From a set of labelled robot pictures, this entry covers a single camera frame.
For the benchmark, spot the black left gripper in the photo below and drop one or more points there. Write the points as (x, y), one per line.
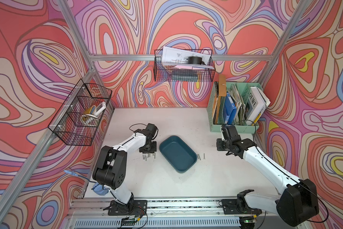
(153, 149)

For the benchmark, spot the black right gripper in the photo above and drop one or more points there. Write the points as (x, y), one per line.
(219, 147)

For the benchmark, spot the teal plastic storage box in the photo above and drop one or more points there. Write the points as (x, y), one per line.
(178, 153)

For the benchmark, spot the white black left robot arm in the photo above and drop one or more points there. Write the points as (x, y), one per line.
(110, 170)

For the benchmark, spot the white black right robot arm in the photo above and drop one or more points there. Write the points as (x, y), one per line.
(296, 200)

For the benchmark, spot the green plastic file organizer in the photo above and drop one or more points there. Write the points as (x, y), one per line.
(237, 91)

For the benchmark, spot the blue binder in organizer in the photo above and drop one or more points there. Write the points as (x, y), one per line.
(229, 110)

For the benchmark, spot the white book in organizer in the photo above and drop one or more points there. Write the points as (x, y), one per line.
(257, 102)

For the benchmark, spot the white tube in left basket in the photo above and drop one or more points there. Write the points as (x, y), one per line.
(99, 109)

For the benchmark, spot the brown cardboard folder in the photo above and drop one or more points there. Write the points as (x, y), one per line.
(221, 93)

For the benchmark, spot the white paper sheets in basket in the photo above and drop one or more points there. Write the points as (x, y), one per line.
(185, 59)

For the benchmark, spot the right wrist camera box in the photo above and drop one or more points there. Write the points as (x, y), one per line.
(230, 133)

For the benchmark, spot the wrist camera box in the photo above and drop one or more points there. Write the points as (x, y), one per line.
(230, 133)
(151, 130)

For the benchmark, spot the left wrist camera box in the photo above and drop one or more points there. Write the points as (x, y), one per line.
(151, 130)

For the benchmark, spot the black wire basket left wall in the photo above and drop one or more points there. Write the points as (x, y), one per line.
(74, 124)

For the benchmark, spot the black wire basket wall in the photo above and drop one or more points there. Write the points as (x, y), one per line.
(173, 73)
(74, 124)

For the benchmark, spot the black wire basket rear wall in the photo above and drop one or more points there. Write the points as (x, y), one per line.
(173, 73)

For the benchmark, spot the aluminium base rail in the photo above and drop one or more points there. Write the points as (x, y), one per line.
(169, 213)

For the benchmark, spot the aluminium frame post left rear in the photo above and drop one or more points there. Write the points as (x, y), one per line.
(92, 73)

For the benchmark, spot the aluminium frame post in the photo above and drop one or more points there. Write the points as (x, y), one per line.
(287, 32)
(92, 73)

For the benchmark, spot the aluminium frame post right rear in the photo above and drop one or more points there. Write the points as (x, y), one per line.
(287, 32)

